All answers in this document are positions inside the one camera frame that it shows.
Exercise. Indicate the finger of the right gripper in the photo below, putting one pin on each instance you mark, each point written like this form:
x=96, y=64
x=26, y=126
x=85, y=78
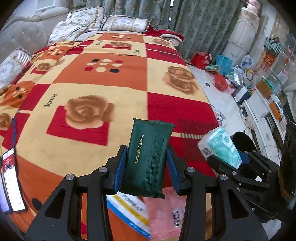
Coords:
x=244, y=157

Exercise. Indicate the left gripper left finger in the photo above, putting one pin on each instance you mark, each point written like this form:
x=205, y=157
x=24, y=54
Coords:
x=60, y=216

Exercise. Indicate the pink plastic package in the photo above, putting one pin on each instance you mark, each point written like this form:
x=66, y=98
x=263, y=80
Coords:
x=166, y=215

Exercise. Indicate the red plastic bag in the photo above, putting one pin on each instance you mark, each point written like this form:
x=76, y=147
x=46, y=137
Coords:
x=220, y=82

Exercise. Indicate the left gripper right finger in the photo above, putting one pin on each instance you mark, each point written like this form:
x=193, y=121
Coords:
x=232, y=217

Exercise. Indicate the striped green handbag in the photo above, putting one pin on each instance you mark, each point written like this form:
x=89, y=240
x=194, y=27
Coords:
x=273, y=46

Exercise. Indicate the black round trash bin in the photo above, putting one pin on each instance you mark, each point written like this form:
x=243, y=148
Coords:
x=243, y=142

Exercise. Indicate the cat face round stool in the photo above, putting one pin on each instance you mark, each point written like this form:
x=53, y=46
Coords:
x=219, y=116

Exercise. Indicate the smartphone with lit screen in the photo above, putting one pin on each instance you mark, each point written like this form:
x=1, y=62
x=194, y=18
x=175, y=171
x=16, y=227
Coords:
x=11, y=195

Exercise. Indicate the white standing air conditioner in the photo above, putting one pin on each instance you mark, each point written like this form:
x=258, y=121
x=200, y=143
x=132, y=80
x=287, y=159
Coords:
x=243, y=34

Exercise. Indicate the green patterned curtain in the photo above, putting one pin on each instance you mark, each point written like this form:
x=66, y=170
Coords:
x=206, y=25

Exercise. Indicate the red orange patterned blanket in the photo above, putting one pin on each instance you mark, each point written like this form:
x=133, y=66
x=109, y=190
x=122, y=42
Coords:
x=76, y=103

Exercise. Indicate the teal tissue pack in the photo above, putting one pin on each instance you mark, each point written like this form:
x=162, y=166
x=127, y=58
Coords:
x=218, y=143

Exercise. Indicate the white crumpled duvet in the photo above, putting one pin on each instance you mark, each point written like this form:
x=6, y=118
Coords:
x=64, y=31

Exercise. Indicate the dark green tissue pack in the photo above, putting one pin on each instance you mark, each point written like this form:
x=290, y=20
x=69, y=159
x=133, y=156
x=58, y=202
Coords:
x=146, y=158

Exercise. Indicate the white tv cabinet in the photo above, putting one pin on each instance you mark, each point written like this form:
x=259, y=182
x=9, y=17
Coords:
x=267, y=132

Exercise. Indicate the yellow blue white box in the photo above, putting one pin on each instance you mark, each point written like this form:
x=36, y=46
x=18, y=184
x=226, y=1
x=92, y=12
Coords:
x=132, y=211

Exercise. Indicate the round lace cushion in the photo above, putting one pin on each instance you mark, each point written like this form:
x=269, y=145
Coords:
x=13, y=65

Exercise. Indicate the red gift bag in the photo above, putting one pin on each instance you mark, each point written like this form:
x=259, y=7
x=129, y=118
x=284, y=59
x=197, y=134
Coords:
x=201, y=60

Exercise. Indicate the silver foil bag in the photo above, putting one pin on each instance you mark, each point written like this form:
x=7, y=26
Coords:
x=235, y=75

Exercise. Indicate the blue gift bag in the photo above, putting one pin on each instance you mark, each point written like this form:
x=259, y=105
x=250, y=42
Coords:
x=224, y=64

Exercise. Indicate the grey tufted headboard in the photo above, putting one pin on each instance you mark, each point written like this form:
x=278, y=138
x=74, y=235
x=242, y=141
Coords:
x=30, y=33

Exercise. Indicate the red folded quilt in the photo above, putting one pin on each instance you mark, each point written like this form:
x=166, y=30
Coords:
x=168, y=35

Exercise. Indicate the cream embroidered pillow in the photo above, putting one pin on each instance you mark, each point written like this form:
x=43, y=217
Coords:
x=125, y=23
x=90, y=17

